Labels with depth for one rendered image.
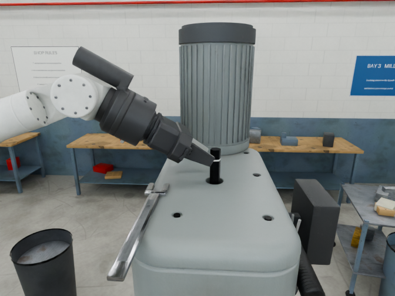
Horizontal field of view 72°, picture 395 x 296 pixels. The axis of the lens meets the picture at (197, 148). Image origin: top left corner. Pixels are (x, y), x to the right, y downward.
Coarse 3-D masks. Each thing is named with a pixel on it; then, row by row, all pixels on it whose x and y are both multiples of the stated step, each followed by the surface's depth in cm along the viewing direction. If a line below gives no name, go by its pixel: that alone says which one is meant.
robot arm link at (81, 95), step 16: (80, 48) 43; (80, 64) 44; (96, 64) 44; (112, 64) 45; (64, 80) 40; (80, 80) 40; (96, 80) 45; (112, 80) 45; (128, 80) 46; (64, 96) 40; (80, 96) 41; (96, 96) 42; (112, 96) 45; (128, 96) 45; (64, 112) 41; (80, 112) 41; (96, 112) 45; (112, 112) 44; (112, 128) 45
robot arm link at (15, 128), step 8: (8, 96) 44; (0, 104) 43; (8, 104) 43; (0, 112) 42; (8, 112) 42; (0, 120) 42; (8, 120) 43; (16, 120) 43; (0, 128) 43; (8, 128) 43; (16, 128) 44; (24, 128) 44; (0, 136) 44; (8, 136) 45
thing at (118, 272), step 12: (156, 192) 49; (144, 204) 45; (144, 216) 42; (132, 228) 39; (144, 228) 39; (132, 240) 36; (120, 252) 34; (132, 252) 34; (120, 264) 32; (108, 276) 30; (120, 276) 30
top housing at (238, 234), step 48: (192, 192) 51; (240, 192) 51; (144, 240) 38; (192, 240) 37; (240, 240) 37; (288, 240) 37; (144, 288) 39; (192, 288) 37; (240, 288) 37; (288, 288) 38
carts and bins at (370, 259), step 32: (352, 192) 280; (384, 192) 260; (384, 224) 225; (32, 256) 235; (64, 256) 226; (352, 256) 264; (384, 256) 246; (32, 288) 219; (64, 288) 233; (352, 288) 250; (384, 288) 241
